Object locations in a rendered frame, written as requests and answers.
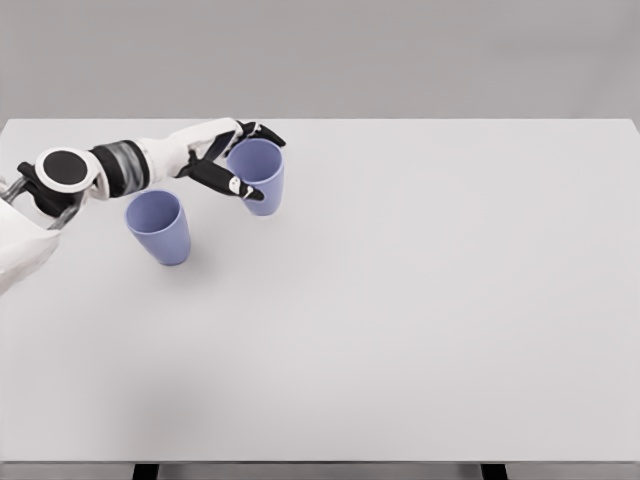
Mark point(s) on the purple cup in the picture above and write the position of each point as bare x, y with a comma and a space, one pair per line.
160, 225
262, 170

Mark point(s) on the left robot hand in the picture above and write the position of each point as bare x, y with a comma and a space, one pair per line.
207, 140

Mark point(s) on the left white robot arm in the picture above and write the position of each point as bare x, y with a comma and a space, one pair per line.
120, 167

